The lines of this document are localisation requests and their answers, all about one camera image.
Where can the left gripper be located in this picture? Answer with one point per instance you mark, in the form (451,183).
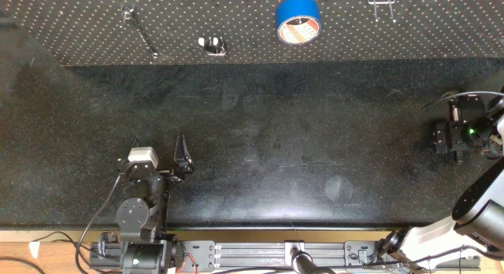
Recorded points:
(143,172)

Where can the needle-nose pliers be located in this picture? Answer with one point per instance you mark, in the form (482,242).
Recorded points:
(215,41)

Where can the roll of blue tape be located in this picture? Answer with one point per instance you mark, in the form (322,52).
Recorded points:
(295,10)

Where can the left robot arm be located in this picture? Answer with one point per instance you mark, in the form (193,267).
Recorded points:
(134,217)

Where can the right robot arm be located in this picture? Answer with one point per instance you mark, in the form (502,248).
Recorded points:
(476,215)

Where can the black pegboard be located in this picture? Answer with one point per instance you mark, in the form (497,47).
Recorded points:
(354,41)

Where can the metal hook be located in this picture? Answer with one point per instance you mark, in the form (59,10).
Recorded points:
(298,19)
(125,16)
(376,8)
(220,54)

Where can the wrench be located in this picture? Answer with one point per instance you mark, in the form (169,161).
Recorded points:
(142,34)

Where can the white paper tag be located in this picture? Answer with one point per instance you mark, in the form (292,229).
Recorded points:
(34,248)

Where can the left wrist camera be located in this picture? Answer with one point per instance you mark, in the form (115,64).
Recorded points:
(143,156)

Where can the mounting rail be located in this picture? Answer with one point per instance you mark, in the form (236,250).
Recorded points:
(252,254)

